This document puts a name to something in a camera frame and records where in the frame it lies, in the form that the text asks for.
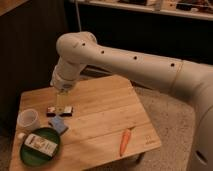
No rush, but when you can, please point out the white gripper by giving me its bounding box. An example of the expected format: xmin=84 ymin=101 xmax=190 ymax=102
xmin=50 ymin=58 xmax=84 ymax=114

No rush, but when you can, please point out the orange pepper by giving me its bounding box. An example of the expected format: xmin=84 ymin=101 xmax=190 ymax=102
xmin=119 ymin=128 xmax=133 ymax=156

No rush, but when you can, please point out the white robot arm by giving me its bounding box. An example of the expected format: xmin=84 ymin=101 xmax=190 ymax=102
xmin=51 ymin=31 xmax=213 ymax=171

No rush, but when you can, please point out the translucent ceramic cup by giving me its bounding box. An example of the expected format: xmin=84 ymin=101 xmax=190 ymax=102
xmin=17 ymin=109 xmax=40 ymax=131

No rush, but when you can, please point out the dark snack bar packet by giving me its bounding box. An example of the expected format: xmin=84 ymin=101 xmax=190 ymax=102
xmin=46 ymin=106 xmax=73 ymax=117

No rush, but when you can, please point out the blue sponge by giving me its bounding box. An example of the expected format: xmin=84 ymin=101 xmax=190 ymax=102
xmin=49 ymin=115 xmax=68 ymax=135

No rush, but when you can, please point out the wooden table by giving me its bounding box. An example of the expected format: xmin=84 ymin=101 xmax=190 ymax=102
xmin=9 ymin=76 xmax=161 ymax=171

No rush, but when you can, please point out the white carton box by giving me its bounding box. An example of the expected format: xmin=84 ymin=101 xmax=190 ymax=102
xmin=24 ymin=134 xmax=57 ymax=157

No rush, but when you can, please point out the small white egg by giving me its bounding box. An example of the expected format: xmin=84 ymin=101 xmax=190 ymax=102
xmin=17 ymin=133 xmax=26 ymax=140

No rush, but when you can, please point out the green plate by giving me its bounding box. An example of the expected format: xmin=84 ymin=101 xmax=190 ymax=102
xmin=19 ymin=127 xmax=61 ymax=167

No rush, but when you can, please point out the vertical metal pole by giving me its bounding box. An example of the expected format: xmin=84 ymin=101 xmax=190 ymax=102
xmin=75 ymin=0 xmax=82 ymax=32

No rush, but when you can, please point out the background shelf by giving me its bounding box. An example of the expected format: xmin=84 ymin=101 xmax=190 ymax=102
xmin=69 ymin=0 xmax=213 ymax=21

